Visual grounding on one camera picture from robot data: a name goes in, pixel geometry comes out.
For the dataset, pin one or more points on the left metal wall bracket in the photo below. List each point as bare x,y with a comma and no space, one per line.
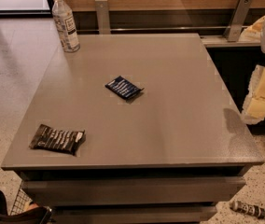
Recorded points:
102,13

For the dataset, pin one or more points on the clear plastic water bottle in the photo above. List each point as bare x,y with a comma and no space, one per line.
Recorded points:
65,25

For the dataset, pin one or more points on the blue rxbar blueberry wrapper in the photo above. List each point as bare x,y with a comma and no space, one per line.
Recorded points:
123,88

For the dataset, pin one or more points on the black rxbar chocolate wrapper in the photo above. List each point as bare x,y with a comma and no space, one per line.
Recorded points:
62,141

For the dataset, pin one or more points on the metal wall bracket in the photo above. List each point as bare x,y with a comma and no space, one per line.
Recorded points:
102,13
234,29

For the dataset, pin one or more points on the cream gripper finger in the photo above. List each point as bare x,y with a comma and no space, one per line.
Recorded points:
253,32
254,102

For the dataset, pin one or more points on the grey cabinet with drawers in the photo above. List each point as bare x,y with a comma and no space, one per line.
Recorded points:
169,155

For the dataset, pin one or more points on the right metal wall bracket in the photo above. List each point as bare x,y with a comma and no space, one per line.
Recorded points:
234,29

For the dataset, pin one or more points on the black and white striped stick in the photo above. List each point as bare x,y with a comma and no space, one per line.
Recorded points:
248,209

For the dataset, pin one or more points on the wire mesh basket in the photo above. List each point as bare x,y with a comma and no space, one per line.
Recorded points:
21,202

